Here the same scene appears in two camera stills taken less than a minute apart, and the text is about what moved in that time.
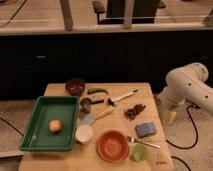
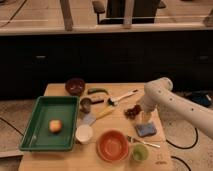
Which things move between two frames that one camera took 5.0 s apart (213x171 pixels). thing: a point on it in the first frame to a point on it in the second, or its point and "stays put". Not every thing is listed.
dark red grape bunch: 131,113 stays put
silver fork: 132,140 stays put
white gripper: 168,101 to 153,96
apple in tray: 55,126 stays put
